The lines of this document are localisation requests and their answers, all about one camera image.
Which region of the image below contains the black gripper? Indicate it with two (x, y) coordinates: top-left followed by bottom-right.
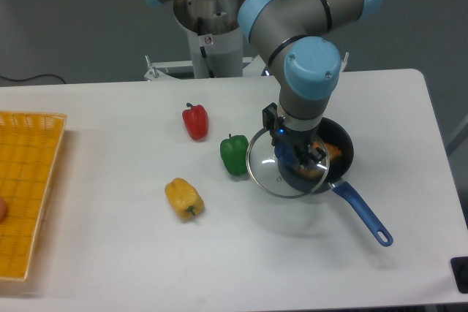
(271, 126), (326, 170)

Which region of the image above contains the glass pot lid blue knob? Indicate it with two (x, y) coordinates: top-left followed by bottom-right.
(246, 129), (328, 199)

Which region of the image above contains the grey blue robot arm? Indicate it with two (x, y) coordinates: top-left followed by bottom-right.
(147, 0), (382, 168)

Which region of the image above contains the orange food in pan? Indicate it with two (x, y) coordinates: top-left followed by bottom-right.
(289, 140), (343, 181)

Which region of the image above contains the green bell pepper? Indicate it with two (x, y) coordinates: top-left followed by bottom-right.
(219, 134), (249, 176)

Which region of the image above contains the red bell pepper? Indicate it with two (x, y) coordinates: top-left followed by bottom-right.
(182, 102), (208, 140)

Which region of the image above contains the yellow bell pepper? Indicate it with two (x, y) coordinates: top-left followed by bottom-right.
(165, 178), (205, 221)

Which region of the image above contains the black device at table edge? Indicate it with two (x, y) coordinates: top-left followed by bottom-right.
(450, 256), (468, 294)

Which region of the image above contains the yellow woven basket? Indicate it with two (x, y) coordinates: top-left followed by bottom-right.
(1, 111), (67, 281)

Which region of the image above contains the black pan blue handle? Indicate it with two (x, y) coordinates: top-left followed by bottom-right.
(279, 118), (393, 246)

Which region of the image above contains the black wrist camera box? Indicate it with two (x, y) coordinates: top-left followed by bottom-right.
(262, 102), (277, 133)

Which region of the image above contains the black cable on floor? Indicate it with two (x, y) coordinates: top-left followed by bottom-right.
(0, 74), (67, 84)

